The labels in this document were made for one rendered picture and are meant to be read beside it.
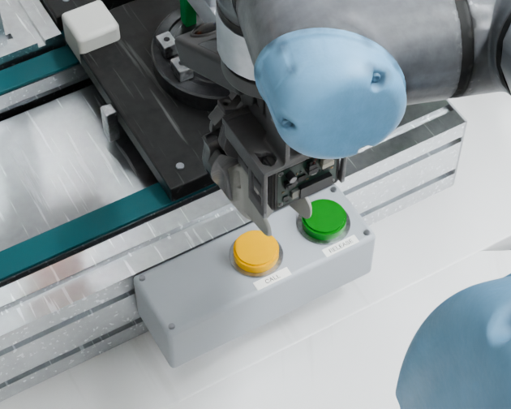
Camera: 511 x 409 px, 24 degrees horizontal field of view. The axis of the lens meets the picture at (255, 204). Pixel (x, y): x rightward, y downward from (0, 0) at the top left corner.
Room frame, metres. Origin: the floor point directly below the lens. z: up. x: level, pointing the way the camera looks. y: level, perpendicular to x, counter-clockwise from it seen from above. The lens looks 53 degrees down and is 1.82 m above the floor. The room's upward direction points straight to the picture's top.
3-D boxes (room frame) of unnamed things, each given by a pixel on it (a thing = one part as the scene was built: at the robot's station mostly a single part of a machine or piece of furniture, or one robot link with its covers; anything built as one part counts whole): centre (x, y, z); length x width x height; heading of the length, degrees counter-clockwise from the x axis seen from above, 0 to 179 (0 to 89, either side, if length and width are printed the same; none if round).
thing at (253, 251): (0.59, 0.00, 0.96); 0.04 x 0.04 x 0.02
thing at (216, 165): (0.58, 0.02, 1.11); 0.05 x 0.02 x 0.09; 120
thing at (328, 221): (0.62, -0.06, 0.96); 0.04 x 0.04 x 0.02
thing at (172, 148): (0.82, 0.03, 0.96); 0.24 x 0.24 x 0.02; 30
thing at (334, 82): (0.48, -0.05, 1.33); 0.11 x 0.11 x 0.08; 14
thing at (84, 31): (0.86, 0.17, 0.97); 0.05 x 0.05 x 0.04; 30
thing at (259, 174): (0.57, -0.02, 1.17); 0.09 x 0.08 x 0.12; 30
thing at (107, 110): (0.76, 0.14, 0.95); 0.01 x 0.01 x 0.04; 30
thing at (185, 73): (0.78, 0.07, 1.00); 0.02 x 0.01 x 0.02; 30
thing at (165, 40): (0.81, 0.09, 1.00); 0.02 x 0.01 x 0.02; 30
